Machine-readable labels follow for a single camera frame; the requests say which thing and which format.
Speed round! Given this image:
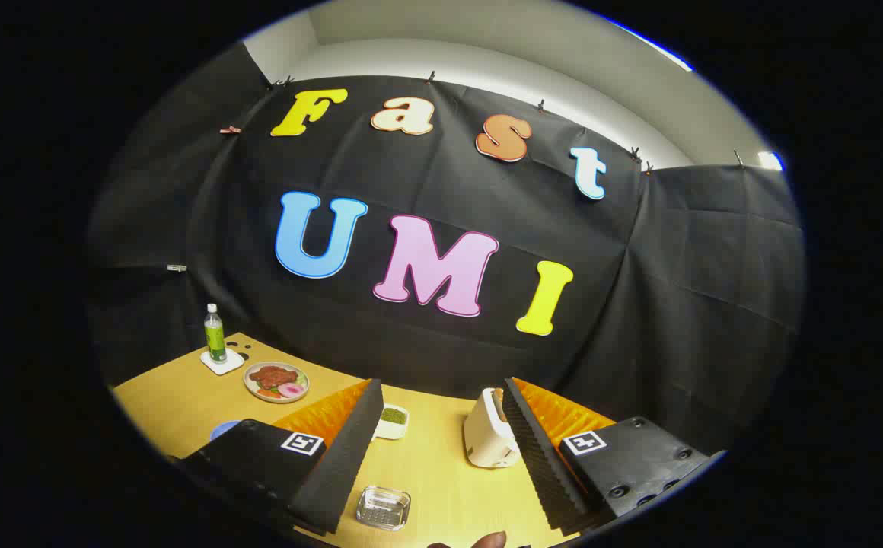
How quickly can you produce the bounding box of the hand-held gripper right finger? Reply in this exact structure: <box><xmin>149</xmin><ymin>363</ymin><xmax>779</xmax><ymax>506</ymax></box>
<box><xmin>502</xmin><ymin>377</ymin><xmax>725</xmax><ymax>534</ymax></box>

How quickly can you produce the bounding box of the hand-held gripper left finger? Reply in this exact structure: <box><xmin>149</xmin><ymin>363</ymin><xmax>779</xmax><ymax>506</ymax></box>
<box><xmin>175</xmin><ymin>378</ymin><xmax>385</xmax><ymax>537</ymax></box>

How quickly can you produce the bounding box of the perforated metal basket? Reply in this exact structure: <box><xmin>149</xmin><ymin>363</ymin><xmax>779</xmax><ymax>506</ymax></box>
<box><xmin>355</xmin><ymin>486</ymin><xmax>412</xmax><ymax>531</ymax></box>

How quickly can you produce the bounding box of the white divided tray with beans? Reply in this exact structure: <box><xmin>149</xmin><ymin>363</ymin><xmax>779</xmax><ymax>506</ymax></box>
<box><xmin>373</xmin><ymin>405</ymin><xmax>410</xmax><ymax>441</ymax></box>

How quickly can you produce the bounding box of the white toaster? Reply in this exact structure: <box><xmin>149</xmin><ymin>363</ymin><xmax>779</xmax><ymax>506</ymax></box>
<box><xmin>463</xmin><ymin>387</ymin><xmax>522</xmax><ymax>469</ymax></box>

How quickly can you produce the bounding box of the plate of meat and vegetables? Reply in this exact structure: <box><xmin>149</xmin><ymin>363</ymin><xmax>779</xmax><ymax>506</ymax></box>
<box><xmin>244</xmin><ymin>362</ymin><xmax>310</xmax><ymax>403</ymax></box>

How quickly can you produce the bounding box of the white square coaster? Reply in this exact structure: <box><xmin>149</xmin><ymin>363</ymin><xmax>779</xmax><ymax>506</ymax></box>
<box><xmin>200</xmin><ymin>349</ymin><xmax>245</xmax><ymax>376</ymax></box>

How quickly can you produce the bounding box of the green drink bottle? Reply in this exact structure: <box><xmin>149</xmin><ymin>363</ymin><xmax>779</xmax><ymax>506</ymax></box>
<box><xmin>204</xmin><ymin>304</ymin><xmax>227</xmax><ymax>364</ymax></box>

